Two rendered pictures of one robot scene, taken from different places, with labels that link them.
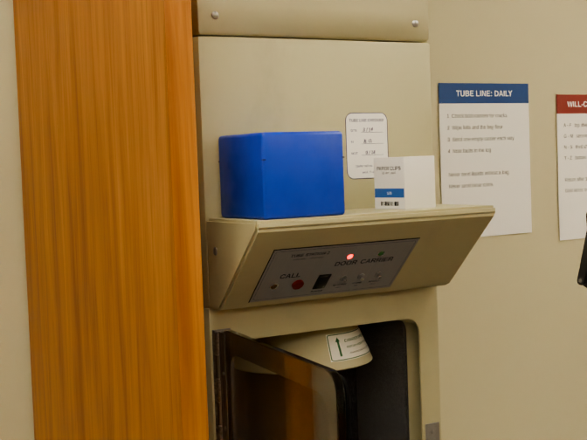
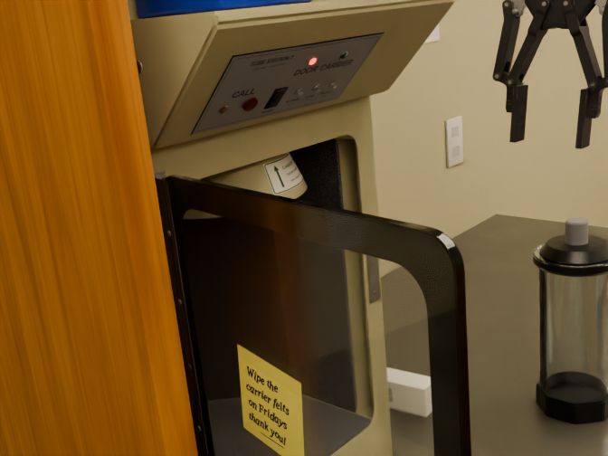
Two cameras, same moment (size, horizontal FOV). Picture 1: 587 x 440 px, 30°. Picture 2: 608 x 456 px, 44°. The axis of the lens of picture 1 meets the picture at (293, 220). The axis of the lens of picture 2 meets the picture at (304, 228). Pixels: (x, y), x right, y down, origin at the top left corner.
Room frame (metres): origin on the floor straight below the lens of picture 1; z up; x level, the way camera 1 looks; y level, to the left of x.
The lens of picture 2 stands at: (0.59, 0.14, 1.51)
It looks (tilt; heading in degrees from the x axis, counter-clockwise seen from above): 17 degrees down; 344
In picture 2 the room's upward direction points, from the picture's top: 6 degrees counter-clockwise
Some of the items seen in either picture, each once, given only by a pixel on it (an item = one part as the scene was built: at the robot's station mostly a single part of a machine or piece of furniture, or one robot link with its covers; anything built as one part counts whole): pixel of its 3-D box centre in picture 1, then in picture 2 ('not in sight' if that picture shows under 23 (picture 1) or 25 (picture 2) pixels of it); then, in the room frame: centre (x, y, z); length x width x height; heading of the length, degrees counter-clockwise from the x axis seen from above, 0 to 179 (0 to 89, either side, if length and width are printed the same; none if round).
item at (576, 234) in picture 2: not in sight; (576, 244); (1.37, -0.45, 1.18); 0.09 x 0.09 x 0.07
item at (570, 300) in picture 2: not in sight; (575, 327); (1.37, -0.45, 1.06); 0.11 x 0.11 x 0.21
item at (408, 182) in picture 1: (404, 182); not in sight; (1.27, -0.13, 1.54); 0.05 x 0.05 x 0.06; 39
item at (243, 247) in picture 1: (355, 255); (311, 61); (1.24, -0.07, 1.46); 0.32 x 0.11 x 0.10; 121
